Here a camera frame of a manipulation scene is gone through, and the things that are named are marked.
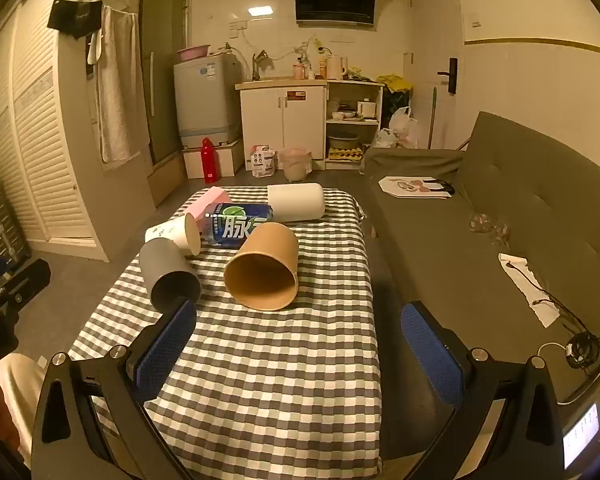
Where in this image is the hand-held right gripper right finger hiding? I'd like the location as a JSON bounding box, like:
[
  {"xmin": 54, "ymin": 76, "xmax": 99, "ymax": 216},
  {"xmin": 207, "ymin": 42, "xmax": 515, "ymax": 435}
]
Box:
[{"xmin": 401, "ymin": 301, "xmax": 566, "ymax": 480}]

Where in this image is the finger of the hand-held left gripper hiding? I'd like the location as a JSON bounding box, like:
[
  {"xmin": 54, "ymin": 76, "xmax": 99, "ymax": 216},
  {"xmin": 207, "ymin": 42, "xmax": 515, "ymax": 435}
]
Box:
[{"xmin": 0, "ymin": 257, "xmax": 52, "ymax": 313}]

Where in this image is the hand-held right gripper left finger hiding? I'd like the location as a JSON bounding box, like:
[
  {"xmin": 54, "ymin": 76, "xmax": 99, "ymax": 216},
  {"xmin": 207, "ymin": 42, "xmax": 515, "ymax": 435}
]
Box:
[{"xmin": 30, "ymin": 297, "xmax": 198, "ymax": 480}]

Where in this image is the brown paper cup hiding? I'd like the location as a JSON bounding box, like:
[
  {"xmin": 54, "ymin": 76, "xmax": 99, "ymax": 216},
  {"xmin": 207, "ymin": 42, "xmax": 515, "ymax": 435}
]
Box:
[{"xmin": 223, "ymin": 222, "xmax": 300, "ymax": 311}]

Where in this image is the grey cup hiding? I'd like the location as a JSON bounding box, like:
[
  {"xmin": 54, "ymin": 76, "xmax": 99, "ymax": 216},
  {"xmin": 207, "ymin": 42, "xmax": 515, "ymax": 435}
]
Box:
[{"xmin": 138, "ymin": 238, "xmax": 202, "ymax": 312}]

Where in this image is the white paper cup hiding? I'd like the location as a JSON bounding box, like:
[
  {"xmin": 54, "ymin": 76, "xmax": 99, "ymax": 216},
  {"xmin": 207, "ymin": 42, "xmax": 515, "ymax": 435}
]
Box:
[{"xmin": 145, "ymin": 213, "xmax": 202, "ymax": 256}]

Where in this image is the pink cup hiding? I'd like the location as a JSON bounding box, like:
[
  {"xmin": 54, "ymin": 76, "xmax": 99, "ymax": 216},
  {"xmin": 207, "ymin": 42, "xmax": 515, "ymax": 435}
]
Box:
[{"xmin": 181, "ymin": 186, "xmax": 229, "ymax": 222}]

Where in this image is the white cylindrical cup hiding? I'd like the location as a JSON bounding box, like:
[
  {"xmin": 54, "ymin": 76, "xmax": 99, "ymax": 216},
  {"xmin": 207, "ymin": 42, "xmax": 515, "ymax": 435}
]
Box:
[{"xmin": 267, "ymin": 183, "xmax": 326, "ymax": 223}]

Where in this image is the person's white clothing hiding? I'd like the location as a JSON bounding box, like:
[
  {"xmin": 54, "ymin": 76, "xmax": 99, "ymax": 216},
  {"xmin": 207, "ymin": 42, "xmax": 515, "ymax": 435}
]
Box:
[{"xmin": 0, "ymin": 352, "xmax": 48, "ymax": 463}]

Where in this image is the grey ribbed suitcase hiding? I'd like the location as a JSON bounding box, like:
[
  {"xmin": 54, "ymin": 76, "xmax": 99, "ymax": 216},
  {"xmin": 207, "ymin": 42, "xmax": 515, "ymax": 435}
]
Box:
[{"xmin": 0, "ymin": 180, "xmax": 31, "ymax": 271}]

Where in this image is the grey sofa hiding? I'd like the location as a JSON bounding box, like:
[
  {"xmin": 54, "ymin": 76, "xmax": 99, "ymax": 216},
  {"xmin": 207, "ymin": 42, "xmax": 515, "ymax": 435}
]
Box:
[{"xmin": 362, "ymin": 111, "xmax": 600, "ymax": 461}]

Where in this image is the checked tablecloth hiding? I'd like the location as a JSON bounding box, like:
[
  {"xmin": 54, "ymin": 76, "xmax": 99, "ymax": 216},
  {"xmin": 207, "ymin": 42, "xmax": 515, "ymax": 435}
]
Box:
[{"xmin": 67, "ymin": 186, "xmax": 383, "ymax": 480}]

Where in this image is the white paper sheet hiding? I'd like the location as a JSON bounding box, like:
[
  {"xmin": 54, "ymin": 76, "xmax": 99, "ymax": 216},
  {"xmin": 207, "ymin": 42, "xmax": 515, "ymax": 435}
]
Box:
[{"xmin": 498, "ymin": 253, "xmax": 561, "ymax": 328}]

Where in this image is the blue drink bottle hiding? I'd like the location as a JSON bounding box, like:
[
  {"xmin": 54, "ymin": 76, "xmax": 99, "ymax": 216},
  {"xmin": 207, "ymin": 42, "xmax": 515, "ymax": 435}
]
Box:
[{"xmin": 201, "ymin": 202, "xmax": 275, "ymax": 250}]

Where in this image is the crumpled clear wrapper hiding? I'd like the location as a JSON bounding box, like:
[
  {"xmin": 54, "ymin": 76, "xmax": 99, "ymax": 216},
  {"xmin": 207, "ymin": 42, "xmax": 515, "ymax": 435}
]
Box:
[{"xmin": 469, "ymin": 212, "xmax": 511, "ymax": 247}]

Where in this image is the white louvred wardrobe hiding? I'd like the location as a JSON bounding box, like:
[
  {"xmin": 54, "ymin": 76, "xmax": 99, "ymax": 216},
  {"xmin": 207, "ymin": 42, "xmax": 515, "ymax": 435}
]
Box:
[{"xmin": 0, "ymin": 0, "xmax": 101, "ymax": 261}]

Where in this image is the printed tote bag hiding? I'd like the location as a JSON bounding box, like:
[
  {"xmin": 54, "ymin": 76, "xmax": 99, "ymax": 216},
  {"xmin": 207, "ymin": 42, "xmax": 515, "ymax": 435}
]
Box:
[{"xmin": 380, "ymin": 176, "xmax": 455, "ymax": 199}]

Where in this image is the white lit device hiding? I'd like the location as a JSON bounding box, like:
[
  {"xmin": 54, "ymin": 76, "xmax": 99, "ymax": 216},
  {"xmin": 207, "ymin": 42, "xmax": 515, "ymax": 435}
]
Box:
[{"xmin": 561, "ymin": 402, "xmax": 600, "ymax": 470}]

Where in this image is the red bottle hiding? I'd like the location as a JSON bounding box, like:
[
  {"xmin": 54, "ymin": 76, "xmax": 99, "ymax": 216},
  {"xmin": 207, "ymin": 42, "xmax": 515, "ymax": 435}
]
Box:
[{"xmin": 201, "ymin": 137, "xmax": 221, "ymax": 184}]

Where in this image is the white platform box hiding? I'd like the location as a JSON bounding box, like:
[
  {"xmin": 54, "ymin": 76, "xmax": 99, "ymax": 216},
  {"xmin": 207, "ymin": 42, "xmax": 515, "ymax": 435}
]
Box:
[{"xmin": 182, "ymin": 139, "xmax": 245, "ymax": 180}]

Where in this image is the white refill pouch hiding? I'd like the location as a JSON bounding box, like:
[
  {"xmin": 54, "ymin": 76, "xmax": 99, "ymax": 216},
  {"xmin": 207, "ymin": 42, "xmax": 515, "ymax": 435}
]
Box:
[{"xmin": 250, "ymin": 145, "xmax": 277, "ymax": 178}]

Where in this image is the white towel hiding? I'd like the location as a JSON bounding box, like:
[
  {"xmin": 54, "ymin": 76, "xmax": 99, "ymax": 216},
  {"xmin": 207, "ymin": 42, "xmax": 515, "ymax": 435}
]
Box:
[{"xmin": 96, "ymin": 6, "xmax": 142, "ymax": 165}]

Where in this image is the trash bin with pink bag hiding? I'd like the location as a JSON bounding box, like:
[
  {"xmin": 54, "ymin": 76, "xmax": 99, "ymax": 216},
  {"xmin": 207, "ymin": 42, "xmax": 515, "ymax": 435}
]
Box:
[{"xmin": 278, "ymin": 148, "xmax": 312, "ymax": 182}]

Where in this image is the green basin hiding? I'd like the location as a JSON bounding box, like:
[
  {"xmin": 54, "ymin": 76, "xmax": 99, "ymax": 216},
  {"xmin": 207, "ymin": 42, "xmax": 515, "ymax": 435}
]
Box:
[{"xmin": 328, "ymin": 132, "xmax": 361, "ymax": 150}]

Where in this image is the small white hanging cloth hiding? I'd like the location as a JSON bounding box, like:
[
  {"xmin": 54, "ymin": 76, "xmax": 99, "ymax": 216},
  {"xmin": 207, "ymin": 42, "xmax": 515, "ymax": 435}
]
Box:
[{"xmin": 86, "ymin": 30, "xmax": 104, "ymax": 66}]

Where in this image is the white washing machine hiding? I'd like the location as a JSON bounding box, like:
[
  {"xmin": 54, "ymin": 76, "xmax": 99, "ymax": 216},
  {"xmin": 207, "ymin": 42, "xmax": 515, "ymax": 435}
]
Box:
[{"xmin": 173, "ymin": 52, "xmax": 242, "ymax": 149}]

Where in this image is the white sink cabinet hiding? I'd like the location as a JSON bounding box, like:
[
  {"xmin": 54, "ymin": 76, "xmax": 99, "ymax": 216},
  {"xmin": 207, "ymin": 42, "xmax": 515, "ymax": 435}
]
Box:
[{"xmin": 235, "ymin": 78, "xmax": 328, "ymax": 161}]

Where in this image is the black cloth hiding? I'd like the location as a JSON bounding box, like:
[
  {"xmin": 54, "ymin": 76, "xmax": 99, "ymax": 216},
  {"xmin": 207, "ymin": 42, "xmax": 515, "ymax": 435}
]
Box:
[{"xmin": 47, "ymin": 0, "xmax": 103, "ymax": 39}]

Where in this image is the yellow bag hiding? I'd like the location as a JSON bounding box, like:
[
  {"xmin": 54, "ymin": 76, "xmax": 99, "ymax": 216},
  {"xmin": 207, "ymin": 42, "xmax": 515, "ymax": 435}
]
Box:
[{"xmin": 377, "ymin": 74, "xmax": 413, "ymax": 95}]

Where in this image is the white open shelf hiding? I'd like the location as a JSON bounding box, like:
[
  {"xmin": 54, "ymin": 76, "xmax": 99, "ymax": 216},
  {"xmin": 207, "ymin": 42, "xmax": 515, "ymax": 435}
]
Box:
[{"xmin": 325, "ymin": 80, "xmax": 385, "ymax": 171}]

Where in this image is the pink basin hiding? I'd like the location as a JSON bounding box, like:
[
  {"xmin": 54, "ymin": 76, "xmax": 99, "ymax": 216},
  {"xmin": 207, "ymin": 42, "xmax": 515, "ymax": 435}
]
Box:
[{"xmin": 176, "ymin": 45, "xmax": 211, "ymax": 62}]

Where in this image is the metal faucet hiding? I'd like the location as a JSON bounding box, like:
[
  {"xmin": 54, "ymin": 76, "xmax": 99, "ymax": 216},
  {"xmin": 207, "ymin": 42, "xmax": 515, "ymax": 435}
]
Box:
[{"xmin": 252, "ymin": 50, "xmax": 271, "ymax": 81}]

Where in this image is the white door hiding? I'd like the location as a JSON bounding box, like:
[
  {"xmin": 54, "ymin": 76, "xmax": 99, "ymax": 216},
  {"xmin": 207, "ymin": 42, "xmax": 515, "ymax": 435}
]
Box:
[{"xmin": 407, "ymin": 0, "xmax": 466, "ymax": 150}]

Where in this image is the white cable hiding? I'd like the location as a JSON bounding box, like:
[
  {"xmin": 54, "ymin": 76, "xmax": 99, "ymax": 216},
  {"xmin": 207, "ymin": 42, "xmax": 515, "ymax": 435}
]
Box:
[{"xmin": 537, "ymin": 341, "xmax": 572, "ymax": 361}]

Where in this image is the black cable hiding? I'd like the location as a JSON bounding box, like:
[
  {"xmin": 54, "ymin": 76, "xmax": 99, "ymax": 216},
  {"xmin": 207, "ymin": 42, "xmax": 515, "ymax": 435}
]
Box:
[{"xmin": 505, "ymin": 260, "xmax": 600, "ymax": 370}]

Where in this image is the broom handle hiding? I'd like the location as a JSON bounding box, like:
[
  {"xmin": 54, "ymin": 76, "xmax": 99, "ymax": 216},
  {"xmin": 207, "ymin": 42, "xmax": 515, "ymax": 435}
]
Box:
[{"xmin": 426, "ymin": 86, "xmax": 438, "ymax": 150}]

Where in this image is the black door handle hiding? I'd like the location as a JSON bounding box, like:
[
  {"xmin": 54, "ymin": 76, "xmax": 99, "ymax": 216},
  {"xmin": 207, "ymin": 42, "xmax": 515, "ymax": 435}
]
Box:
[{"xmin": 437, "ymin": 57, "xmax": 458, "ymax": 94}]

